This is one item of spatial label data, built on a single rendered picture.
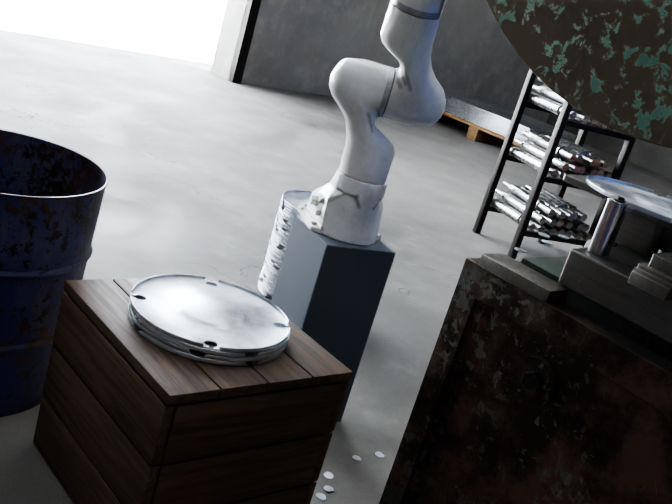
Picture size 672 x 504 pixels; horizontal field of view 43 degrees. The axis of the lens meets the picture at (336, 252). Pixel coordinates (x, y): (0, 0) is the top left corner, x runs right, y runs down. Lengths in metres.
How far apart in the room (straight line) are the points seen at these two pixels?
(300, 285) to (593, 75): 1.02
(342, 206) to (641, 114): 0.96
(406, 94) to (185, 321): 0.69
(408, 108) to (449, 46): 6.11
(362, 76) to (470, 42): 6.33
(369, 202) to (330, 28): 5.07
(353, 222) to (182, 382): 0.68
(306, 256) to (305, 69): 4.99
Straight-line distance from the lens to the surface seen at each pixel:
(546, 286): 1.37
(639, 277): 1.30
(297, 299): 1.94
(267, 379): 1.44
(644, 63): 1.07
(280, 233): 2.60
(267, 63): 6.60
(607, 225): 1.39
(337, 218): 1.89
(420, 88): 1.84
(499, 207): 4.12
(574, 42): 1.12
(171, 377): 1.37
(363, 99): 1.84
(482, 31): 8.24
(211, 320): 1.51
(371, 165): 1.87
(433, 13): 1.79
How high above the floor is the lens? 1.01
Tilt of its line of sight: 18 degrees down
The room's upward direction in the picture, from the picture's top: 17 degrees clockwise
